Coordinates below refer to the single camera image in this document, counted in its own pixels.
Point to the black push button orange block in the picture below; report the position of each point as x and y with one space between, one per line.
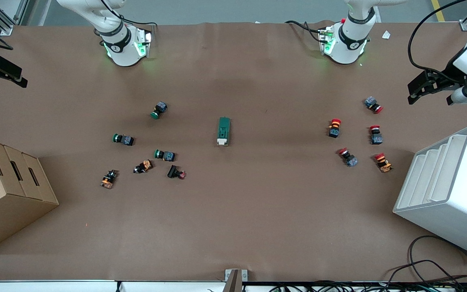
143 166
108 179

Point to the red push button orange block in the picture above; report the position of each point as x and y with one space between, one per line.
334 127
383 162

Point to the red push button grey block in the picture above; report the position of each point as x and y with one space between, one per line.
348 157
373 104
375 135

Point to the green load switch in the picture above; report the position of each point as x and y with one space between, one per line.
223 130

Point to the black switch with red knob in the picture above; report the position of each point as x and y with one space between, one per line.
175 172

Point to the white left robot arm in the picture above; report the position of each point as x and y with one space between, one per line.
349 44

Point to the green push button grey block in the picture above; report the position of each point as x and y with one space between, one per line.
159 110
164 155
123 139

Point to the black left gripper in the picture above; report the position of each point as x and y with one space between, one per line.
443 78

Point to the metal bracket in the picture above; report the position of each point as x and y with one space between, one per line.
235 278

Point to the brown paper table mat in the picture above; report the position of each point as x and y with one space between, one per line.
258 211

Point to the brown cardboard box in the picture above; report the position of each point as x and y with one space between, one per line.
10 198

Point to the white slotted bin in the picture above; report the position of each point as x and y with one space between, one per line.
456 202

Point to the small white paper scrap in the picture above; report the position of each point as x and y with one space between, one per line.
386 35

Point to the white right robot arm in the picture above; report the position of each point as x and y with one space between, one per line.
122 48

